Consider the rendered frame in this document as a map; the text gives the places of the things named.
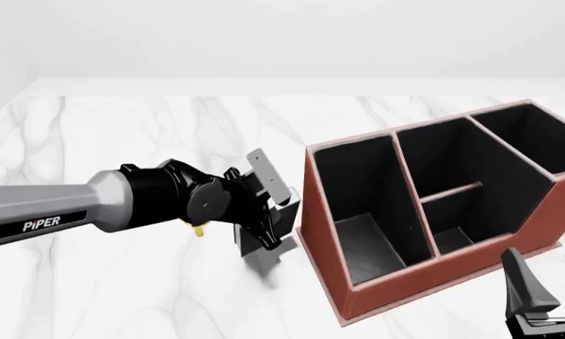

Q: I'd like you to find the red-brown desk caddy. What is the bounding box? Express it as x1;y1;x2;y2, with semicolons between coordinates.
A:
295;99;565;328

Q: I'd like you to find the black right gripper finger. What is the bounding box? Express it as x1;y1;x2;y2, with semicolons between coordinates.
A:
500;246;562;316

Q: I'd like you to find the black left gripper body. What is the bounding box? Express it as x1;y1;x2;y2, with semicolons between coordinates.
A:
222;167;284;251

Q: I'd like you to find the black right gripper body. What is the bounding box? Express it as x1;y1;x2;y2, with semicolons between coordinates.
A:
505;305;565;339

